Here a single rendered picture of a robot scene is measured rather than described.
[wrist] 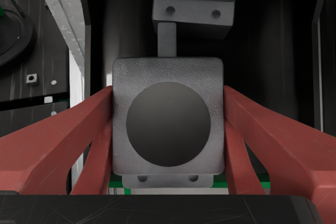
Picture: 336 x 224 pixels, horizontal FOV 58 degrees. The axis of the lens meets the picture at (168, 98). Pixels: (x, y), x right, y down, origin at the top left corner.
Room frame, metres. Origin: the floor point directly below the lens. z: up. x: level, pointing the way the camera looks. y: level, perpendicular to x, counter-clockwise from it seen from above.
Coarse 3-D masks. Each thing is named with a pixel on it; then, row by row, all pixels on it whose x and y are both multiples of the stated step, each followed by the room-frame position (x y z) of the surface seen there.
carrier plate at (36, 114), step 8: (48, 104) 0.21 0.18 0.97; (56, 104) 0.21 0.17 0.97; (64, 104) 0.21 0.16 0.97; (0, 112) 0.20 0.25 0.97; (8, 112) 0.20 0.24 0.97; (16, 112) 0.20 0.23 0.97; (24, 112) 0.20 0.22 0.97; (32, 112) 0.20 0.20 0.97; (40, 112) 0.20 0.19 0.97; (48, 112) 0.20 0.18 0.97; (56, 112) 0.20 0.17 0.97; (0, 120) 0.19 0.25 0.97; (8, 120) 0.19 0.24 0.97; (16, 120) 0.19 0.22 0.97; (24, 120) 0.19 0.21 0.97; (32, 120) 0.19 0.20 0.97; (0, 128) 0.18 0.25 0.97; (8, 128) 0.18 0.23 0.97; (16, 128) 0.18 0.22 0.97; (0, 136) 0.17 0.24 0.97
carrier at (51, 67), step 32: (0, 0) 0.44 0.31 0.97; (32, 0) 0.44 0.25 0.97; (0, 32) 0.34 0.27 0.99; (32, 32) 0.34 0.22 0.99; (0, 64) 0.28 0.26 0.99; (32, 64) 0.29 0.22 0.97; (64, 64) 0.29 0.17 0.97; (0, 96) 0.23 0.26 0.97; (32, 96) 0.23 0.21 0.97; (64, 96) 0.24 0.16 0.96
